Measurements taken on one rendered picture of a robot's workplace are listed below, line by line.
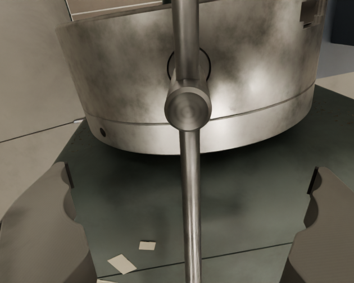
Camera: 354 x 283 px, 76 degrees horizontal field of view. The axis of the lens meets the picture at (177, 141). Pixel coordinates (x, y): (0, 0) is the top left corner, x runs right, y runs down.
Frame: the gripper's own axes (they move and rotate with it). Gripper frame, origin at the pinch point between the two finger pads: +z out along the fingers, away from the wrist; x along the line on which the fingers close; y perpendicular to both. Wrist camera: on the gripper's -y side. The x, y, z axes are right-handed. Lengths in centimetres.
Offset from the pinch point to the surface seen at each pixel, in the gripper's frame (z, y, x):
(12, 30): 117, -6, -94
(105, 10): 17.9, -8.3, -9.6
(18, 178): 115, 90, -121
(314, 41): 11.9, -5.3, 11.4
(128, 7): 18.6, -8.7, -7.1
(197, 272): -1.5, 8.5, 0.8
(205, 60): 6.9, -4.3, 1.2
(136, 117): 7.8, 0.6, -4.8
